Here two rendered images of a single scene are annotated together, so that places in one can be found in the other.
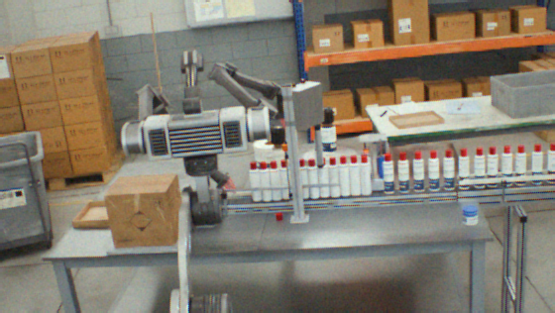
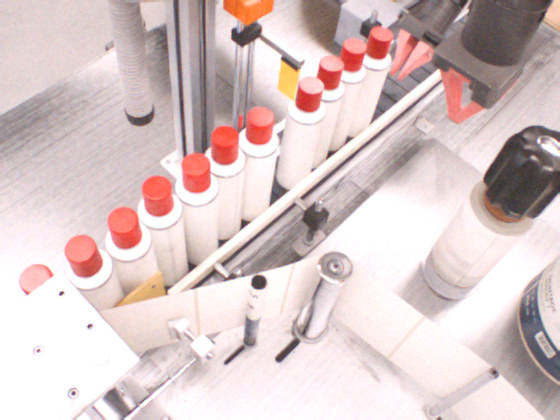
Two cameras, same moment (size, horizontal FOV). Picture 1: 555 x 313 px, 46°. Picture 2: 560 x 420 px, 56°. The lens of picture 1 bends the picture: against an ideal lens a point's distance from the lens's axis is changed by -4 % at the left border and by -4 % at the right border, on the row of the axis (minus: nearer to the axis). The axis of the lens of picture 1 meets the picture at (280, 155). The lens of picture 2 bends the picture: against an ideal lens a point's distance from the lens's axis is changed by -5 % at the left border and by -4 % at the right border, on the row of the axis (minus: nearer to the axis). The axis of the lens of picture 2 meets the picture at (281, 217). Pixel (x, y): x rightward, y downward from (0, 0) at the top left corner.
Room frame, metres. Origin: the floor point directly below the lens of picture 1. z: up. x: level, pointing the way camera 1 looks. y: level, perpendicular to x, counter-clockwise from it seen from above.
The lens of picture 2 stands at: (3.44, -0.47, 1.58)
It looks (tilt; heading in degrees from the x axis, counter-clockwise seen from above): 58 degrees down; 117
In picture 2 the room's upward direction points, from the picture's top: 11 degrees clockwise
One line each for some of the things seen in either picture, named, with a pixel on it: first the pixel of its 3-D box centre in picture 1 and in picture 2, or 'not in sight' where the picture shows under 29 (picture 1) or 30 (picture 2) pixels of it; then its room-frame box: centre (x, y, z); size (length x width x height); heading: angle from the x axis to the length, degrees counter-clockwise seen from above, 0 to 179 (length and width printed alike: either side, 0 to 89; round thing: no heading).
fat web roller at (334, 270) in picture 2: not in sight; (321, 301); (3.37, -0.20, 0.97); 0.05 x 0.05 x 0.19
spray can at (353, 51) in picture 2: (265, 181); (341, 97); (3.21, 0.09, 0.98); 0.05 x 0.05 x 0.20
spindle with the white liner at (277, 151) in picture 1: (279, 153); (492, 219); (3.49, 0.00, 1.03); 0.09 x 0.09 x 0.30
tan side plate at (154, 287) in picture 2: not in sight; (132, 312); (3.20, -0.34, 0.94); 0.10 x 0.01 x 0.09; 83
